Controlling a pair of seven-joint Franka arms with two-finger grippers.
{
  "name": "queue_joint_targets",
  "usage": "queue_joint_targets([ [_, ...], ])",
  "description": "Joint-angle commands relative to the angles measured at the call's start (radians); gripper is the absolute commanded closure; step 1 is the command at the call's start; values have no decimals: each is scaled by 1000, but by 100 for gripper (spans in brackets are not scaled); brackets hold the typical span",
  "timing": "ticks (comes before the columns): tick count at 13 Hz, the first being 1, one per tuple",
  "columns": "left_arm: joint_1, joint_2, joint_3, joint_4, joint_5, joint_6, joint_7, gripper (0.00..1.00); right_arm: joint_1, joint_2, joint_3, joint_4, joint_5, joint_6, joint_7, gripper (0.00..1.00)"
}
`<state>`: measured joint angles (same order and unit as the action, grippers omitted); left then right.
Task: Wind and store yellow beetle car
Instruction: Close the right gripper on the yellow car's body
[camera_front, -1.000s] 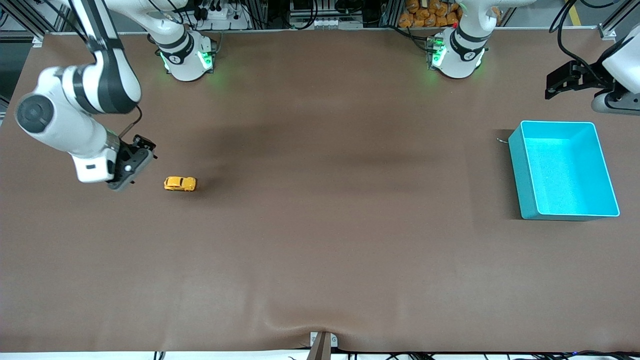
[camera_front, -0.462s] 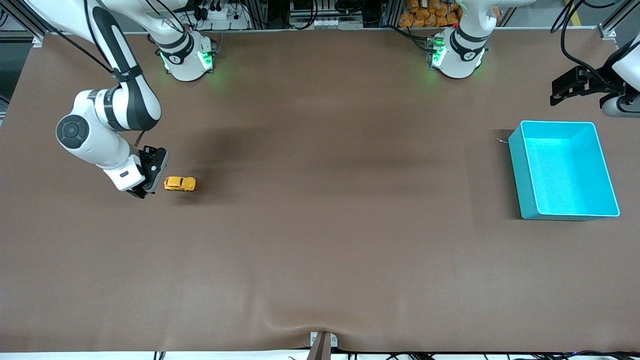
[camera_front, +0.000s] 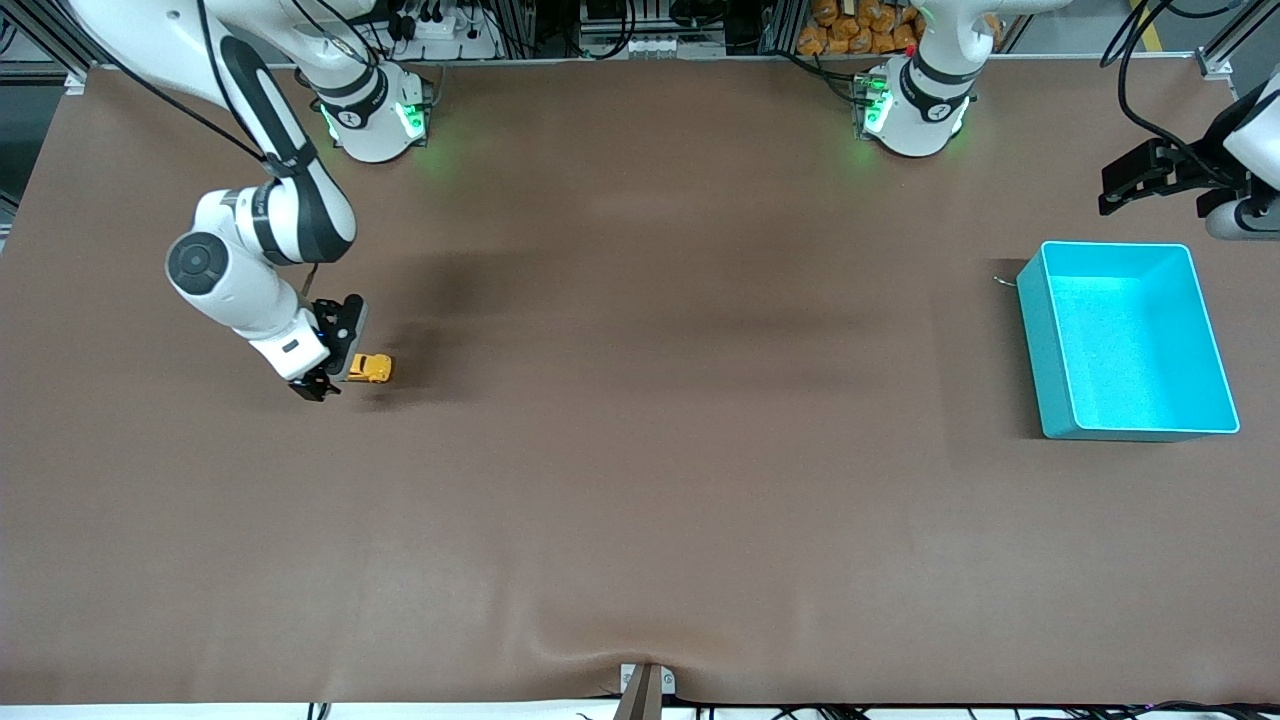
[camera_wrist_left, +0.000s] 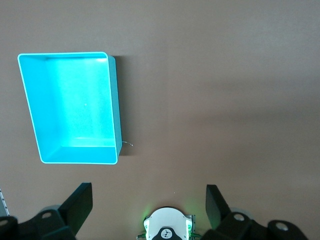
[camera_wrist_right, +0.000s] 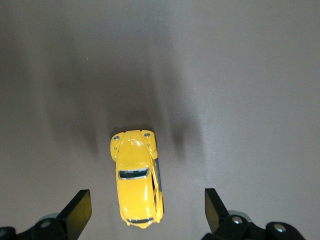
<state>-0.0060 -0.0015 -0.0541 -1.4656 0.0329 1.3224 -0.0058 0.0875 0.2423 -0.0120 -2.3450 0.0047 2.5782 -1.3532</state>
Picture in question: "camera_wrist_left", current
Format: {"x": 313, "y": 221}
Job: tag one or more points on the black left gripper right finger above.
{"x": 217, "y": 207}

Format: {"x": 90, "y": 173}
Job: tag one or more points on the aluminium frame profile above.
{"x": 3, "y": 202}

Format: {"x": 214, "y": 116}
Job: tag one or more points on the teal plastic bin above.
{"x": 72, "y": 105}

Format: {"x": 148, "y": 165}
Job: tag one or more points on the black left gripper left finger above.
{"x": 77, "y": 207}

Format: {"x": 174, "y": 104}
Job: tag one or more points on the brown table mat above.
{"x": 215, "y": 87}

